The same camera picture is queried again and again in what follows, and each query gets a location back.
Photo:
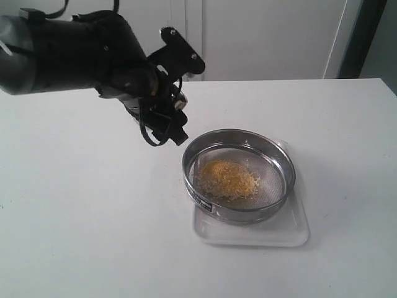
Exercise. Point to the yellow and white grain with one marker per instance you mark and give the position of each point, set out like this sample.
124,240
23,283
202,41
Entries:
227,174

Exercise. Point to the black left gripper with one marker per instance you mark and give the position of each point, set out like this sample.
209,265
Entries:
145,85

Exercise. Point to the round steel mesh sieve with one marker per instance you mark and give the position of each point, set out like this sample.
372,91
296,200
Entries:
277,171

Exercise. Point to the clear plastic tray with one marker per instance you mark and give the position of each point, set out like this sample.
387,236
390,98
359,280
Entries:
288,227

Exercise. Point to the white cabinet doors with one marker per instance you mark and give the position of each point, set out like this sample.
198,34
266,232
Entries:
252,40

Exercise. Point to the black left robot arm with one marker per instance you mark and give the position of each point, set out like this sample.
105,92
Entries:
92,51

